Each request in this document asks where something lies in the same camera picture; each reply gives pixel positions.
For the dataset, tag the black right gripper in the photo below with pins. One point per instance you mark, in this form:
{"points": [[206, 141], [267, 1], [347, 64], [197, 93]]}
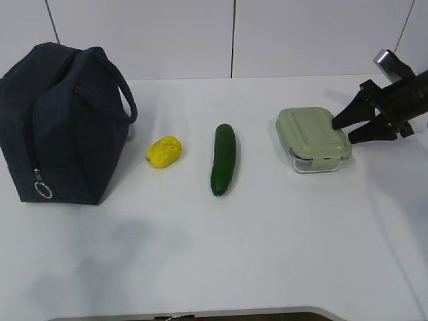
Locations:
{"points": [[397, 104]]}

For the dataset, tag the green lidded glass container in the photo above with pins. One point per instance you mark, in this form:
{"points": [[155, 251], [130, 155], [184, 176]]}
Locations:
{"points": [[310, 142]]}

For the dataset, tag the green cucumber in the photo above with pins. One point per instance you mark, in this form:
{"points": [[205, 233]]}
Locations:
{"points": [[224, 159]]}

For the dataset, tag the yellow lemon toy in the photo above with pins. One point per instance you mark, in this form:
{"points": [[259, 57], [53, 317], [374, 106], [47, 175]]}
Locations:
{"points": [[164, 152]]}

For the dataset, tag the dark navy lunch bag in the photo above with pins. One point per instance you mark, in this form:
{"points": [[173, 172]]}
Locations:
{"points": [[65, 117]]}

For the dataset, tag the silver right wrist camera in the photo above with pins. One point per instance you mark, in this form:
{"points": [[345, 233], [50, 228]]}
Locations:
{"points": [[391, 66]]}

